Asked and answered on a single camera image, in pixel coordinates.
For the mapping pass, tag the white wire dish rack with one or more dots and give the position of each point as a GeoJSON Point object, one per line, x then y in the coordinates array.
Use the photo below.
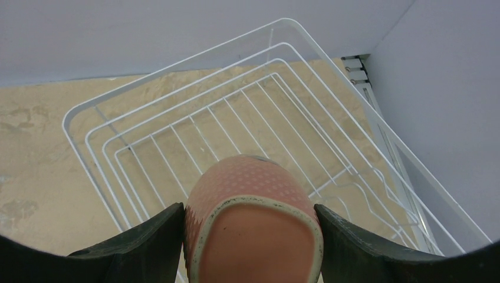
{"type": "Point", "coordinates": [272, 92]}

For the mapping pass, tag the aluminium frame rail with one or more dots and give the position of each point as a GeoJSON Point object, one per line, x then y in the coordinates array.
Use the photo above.
{"type": "Point", "coordinates": [401, 189]}

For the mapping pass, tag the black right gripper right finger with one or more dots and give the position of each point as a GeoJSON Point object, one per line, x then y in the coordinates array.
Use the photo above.
{"type": "Point", "coordinates": [353, 254]}

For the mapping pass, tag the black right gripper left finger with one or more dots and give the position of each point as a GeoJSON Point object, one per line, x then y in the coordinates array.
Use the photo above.
{"type": "Point", "coordinates": [148, 252]}

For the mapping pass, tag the pink floral mug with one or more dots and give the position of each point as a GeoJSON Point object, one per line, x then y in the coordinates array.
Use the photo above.
{"type": "Point", "coordinates": [249, 220]}

